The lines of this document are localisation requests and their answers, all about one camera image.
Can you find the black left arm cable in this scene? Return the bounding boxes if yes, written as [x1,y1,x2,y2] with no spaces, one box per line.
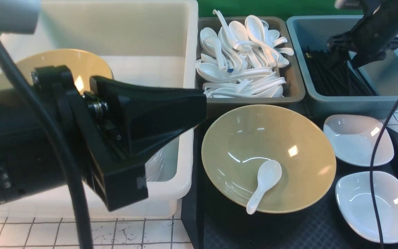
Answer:
[0,0,94,249]

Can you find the white square dish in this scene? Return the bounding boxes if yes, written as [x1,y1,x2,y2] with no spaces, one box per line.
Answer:
[335,171,398,244]
[323,114,395,167]

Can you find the large white plastic tub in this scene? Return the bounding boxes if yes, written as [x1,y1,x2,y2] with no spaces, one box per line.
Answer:
[0,0,198,219]

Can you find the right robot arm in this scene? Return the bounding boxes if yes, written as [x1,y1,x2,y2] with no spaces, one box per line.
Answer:
[328,0,398,69]

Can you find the stacked yellow-green bowls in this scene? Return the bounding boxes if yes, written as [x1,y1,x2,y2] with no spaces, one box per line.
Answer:
[16,49,114,94]

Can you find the pile of white spoons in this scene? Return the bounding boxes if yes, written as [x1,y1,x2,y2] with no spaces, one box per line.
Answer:
[196,9,294,98]

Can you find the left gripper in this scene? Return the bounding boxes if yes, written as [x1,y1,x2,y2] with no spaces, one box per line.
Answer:
[0,66,149,211]

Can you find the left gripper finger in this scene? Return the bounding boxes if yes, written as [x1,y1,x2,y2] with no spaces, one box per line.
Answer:
[90,76,207,160]

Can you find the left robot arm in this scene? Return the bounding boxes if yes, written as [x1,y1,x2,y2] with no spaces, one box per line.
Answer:
[0,0,207,213]

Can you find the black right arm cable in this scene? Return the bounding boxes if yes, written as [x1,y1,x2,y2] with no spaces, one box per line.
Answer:
[369,71,398,249]

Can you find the pile of black chopsticks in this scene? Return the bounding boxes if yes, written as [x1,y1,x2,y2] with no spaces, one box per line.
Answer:
[303,47,378,97]

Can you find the yellow-green noodle bowl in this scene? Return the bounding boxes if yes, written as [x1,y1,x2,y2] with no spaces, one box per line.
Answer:
[201,105,337,214]

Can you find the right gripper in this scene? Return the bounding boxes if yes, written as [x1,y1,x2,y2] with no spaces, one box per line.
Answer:
[327,3,398,69]

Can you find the white soup spoon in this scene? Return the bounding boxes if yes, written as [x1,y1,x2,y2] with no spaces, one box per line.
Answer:
[246,160,282,215]

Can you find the blue-grey chopstick tray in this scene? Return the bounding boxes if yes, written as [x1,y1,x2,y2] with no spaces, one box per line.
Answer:
[286,15,398,119]

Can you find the stacked white square dishes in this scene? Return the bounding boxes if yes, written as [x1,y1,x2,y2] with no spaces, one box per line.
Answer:
[145,148,164,182]

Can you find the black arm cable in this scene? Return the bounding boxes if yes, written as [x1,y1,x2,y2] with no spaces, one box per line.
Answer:
[369,71,398,249]
[0,0,94,249]

